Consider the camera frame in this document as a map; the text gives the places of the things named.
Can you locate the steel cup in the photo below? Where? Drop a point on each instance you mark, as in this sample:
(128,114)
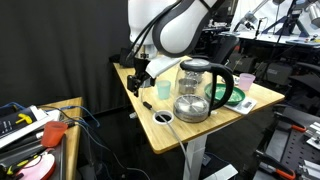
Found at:
(187,87)
(198,77)

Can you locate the teal plastic cup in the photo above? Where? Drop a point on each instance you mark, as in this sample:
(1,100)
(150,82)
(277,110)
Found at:
(163,90)

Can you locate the green plate with grains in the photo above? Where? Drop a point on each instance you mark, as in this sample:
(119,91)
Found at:
(238,96)

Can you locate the black tripod stand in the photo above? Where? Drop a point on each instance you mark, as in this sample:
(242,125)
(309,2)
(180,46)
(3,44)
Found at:
(286,20)

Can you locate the small white plug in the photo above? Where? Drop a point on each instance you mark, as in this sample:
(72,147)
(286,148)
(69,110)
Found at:
(133,115)

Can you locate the dark metal cart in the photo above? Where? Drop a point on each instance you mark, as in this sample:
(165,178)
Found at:
(293,150)

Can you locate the orange plastic cup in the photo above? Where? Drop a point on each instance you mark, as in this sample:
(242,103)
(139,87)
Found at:
(53,133)

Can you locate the white desk leg frame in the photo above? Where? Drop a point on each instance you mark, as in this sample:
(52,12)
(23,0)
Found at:
(195,156)

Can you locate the pink plastic cup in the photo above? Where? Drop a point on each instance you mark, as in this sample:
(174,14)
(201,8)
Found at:
(246,82)

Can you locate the black equipment case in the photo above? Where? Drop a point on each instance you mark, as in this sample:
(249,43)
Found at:
(276,71)

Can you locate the black office chair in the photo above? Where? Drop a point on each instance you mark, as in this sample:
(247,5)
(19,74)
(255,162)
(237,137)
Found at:
(305,80)

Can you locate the pink disc with red rim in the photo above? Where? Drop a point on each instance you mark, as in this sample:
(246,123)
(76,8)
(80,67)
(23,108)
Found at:
(36,166)

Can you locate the yellow black hand tool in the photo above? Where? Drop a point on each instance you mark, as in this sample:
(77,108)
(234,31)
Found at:
(20,164)

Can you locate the gray articulated desk lamp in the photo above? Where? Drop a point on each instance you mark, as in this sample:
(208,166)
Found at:
(248,16)

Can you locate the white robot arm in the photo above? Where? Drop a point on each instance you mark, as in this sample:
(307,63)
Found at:
(176,30)

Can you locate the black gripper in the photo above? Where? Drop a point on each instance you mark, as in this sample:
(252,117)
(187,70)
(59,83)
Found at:
(140,68)

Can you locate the black box device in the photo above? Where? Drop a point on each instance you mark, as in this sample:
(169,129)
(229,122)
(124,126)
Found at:
(125,58)

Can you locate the silver aluminium bracket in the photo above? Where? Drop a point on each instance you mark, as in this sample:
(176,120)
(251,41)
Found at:
(311,166)
(315,131)

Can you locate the black mesh chair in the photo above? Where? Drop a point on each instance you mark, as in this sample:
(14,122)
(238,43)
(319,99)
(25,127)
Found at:
(226,46)

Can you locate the white kitchen scale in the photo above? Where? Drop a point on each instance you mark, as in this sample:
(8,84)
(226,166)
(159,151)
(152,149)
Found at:
(245,106)

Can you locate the silver lamp head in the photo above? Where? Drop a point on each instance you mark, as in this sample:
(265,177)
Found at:
(315,15)

